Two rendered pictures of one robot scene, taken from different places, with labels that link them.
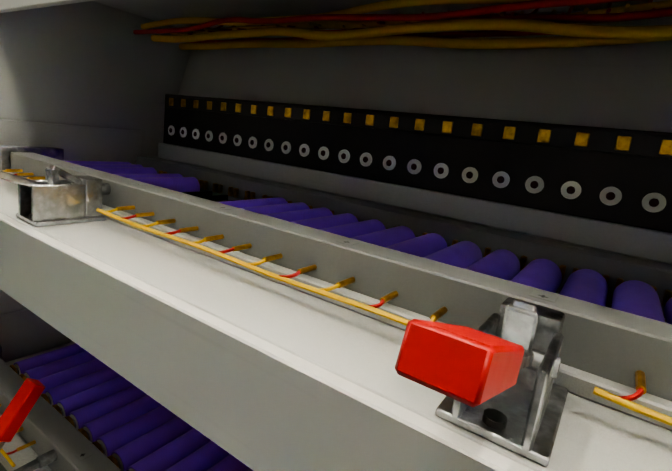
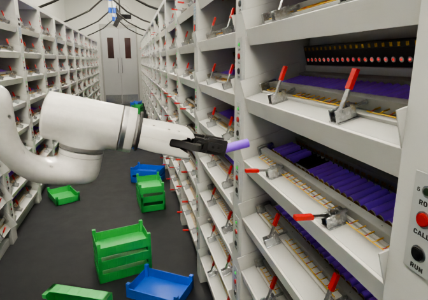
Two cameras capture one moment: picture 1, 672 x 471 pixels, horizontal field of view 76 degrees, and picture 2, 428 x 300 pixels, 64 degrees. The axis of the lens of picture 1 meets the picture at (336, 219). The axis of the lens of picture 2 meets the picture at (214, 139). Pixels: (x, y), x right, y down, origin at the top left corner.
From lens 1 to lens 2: 58 cm
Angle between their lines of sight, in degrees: 47
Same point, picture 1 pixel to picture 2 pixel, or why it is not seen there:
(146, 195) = (290, 170)
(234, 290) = (304, 199)
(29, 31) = not seen: hidden behind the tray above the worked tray
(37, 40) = not seen: hidden behind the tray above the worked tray
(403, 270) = (330, 197)
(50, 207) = (272, 175)
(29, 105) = (262, 132)
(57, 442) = (286, 228)
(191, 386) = not seen: hidden behind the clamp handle
